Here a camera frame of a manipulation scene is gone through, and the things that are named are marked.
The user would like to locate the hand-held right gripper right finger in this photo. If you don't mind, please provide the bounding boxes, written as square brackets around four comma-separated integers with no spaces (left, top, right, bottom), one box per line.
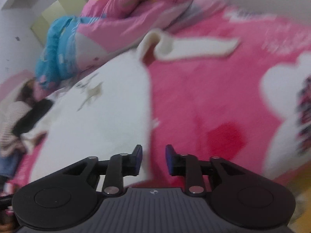
[165,145,246,196]

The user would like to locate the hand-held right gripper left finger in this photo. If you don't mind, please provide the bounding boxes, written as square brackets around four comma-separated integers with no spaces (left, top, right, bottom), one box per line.
[63,145,143,196]

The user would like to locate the white sweater with deer embroidery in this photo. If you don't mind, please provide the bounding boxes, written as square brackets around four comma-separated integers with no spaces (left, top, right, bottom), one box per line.
[21,28,241,190]

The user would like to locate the pink floral bed blanket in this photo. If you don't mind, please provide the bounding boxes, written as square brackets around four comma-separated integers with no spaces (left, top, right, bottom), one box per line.
[7,0,311,199]

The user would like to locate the black garment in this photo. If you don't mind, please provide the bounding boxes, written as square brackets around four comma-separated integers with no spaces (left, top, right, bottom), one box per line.
[12,99,54,136]

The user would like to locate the blue jeans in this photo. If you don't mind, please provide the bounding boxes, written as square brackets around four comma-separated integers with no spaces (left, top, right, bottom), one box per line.
[0,154,22,177]

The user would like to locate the pink white checked garment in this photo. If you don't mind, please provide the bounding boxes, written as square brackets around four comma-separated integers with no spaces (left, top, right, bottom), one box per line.
[0,101,31,156]

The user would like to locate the blue pink cartoon quilt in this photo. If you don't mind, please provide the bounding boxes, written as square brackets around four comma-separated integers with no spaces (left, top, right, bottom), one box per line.
[35,0,195,90]

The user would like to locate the pink white headboard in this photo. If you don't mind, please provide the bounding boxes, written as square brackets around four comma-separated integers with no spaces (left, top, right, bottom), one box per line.
[0,69,34,107]

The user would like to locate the pale yellow wardrobe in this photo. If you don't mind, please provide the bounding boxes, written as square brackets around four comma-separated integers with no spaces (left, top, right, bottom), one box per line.
[30,0,90,46]

